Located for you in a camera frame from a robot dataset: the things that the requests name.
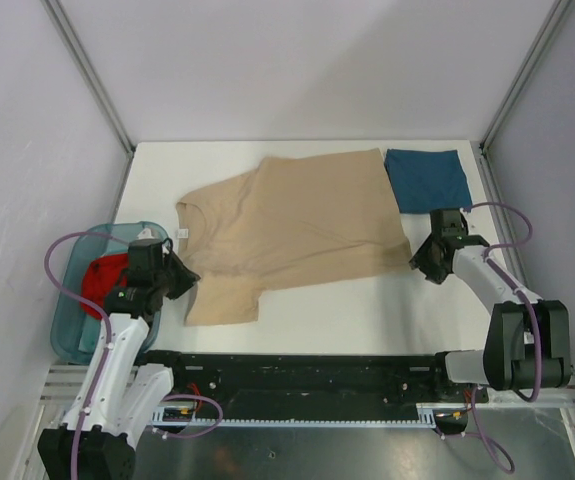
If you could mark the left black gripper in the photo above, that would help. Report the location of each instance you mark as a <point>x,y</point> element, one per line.
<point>187,278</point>

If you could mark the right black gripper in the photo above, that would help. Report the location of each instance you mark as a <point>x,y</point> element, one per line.
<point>434,274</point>

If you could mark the beige t shirt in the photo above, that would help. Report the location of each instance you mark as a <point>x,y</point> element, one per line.
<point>289,223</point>

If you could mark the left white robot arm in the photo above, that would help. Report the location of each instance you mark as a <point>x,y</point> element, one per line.
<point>98,436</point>

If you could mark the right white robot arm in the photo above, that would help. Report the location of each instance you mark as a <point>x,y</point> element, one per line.
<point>527,345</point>

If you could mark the red t shirt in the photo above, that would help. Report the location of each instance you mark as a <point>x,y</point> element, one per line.
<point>102,275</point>

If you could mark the folded blue t shirt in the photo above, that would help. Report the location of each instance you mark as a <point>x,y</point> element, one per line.
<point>424,181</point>

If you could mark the teal plastic bin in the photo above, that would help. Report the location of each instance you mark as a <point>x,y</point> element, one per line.
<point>76,325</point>

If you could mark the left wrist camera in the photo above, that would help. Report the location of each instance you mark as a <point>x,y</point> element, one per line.
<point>146,252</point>

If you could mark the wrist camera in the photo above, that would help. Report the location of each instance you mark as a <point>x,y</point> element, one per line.
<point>146,252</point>
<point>448,223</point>

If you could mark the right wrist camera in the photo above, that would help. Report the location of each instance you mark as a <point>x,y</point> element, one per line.
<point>448,223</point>

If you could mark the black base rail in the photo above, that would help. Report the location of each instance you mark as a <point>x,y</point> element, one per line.
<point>313,387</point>

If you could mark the white cable duct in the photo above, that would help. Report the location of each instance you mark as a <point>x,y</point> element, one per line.
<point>423,418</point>

